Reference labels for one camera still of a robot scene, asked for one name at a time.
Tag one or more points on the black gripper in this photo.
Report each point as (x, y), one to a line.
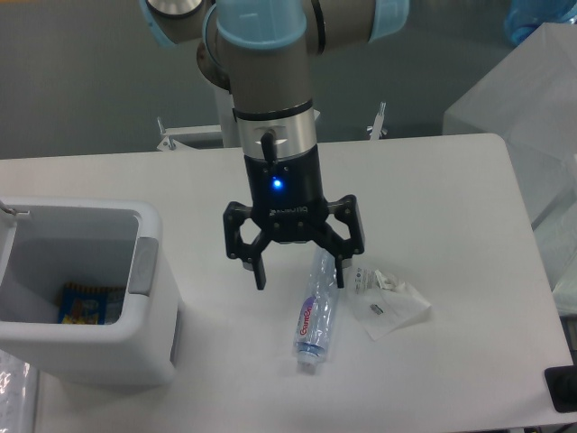
(289, 206)

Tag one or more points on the crushed clear plastic bottle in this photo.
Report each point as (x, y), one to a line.
(317, 314)

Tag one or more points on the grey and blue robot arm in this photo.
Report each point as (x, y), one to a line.
(259, 52)

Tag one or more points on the white trash can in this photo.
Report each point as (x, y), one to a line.
(48, 242)

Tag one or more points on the white crumpled plastic wrapper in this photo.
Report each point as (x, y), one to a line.
(381, 302)

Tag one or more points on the blue yellow snack packet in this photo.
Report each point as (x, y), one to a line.
(90, 305)

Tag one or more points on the translucent plastic box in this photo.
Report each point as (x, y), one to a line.
(529, 100)

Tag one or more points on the black device at table edge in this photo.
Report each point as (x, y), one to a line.
(561, 384)

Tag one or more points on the blue plastic bag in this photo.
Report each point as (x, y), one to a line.
(525, 16)

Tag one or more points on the clear plastic sheet with paper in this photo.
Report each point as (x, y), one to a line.
(19, 390)

